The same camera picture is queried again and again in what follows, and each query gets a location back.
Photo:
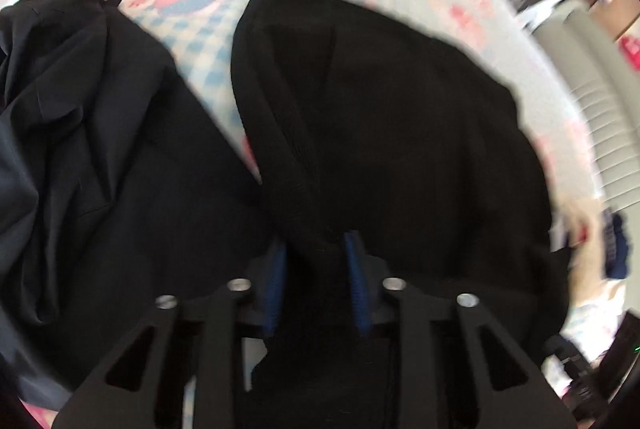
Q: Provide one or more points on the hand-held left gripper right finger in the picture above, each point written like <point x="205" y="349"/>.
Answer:
<point x="356" y="284"/>

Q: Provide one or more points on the grey-green padded headboard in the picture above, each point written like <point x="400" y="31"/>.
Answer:
<point x="600" y="99"/>

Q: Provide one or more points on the blue checked cartoon blanket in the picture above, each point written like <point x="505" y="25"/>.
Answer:
<point x="200" y="39"/>

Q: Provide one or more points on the red plush toy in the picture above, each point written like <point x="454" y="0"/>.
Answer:
<point x="631" y="54"/>

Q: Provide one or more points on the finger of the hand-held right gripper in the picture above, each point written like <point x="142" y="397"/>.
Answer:
<point x="567" y="354"/>

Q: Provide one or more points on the dark navy trousers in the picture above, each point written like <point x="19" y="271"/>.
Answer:
<point x="100" y="159"/>

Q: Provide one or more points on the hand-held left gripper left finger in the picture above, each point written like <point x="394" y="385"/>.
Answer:
<point x="277" y="289"/>

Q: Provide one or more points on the navy knit garment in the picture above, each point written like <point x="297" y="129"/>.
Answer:
<point x="615" y="244"/>

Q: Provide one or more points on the black fleece jacket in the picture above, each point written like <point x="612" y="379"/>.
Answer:
<point x="400" y="134"/>

